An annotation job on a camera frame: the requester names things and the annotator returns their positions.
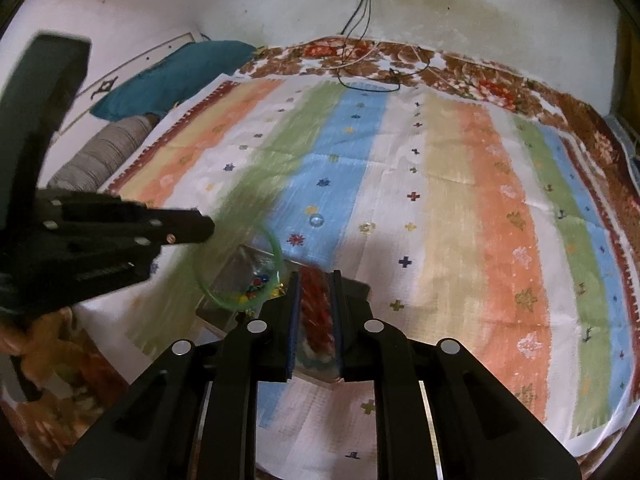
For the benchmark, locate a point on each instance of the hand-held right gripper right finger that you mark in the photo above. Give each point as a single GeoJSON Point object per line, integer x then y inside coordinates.
{"type": "Point", "coordinates": [336, 310]}

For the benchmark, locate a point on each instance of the clear glass bead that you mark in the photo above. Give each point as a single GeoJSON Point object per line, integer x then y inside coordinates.
{"type": "Point", "coordinates": [315, 220]}

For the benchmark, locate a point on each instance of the grey striped pillow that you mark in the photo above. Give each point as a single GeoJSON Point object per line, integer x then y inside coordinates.
{"type": "Point", "coordinates": [100, 155]}

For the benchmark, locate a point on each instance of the silver metal tin box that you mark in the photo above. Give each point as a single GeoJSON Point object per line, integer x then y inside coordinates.
{"type": "Point", "coordinates": [245, 265]}

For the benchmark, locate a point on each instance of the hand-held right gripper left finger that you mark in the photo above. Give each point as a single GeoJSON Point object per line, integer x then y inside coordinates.
{"type": "Point", "coordinates": [294, 320]}

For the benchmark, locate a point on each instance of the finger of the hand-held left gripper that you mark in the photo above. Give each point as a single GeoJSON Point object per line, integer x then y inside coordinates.
{"type": "Point", "coordinates": [185, 227]}

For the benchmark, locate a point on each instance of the clear bag of candies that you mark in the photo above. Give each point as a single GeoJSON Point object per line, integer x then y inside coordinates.
{"type": "Point", "coordinates": [315, 305]}

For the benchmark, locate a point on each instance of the striped printed cloth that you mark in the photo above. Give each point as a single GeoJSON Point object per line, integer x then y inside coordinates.
{"type": "Point", "coordinates": [450, 210]}

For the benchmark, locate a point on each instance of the teal pillow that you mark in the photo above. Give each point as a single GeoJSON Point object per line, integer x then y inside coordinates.
{"type": "Point", "coordinates": [165, 75]}

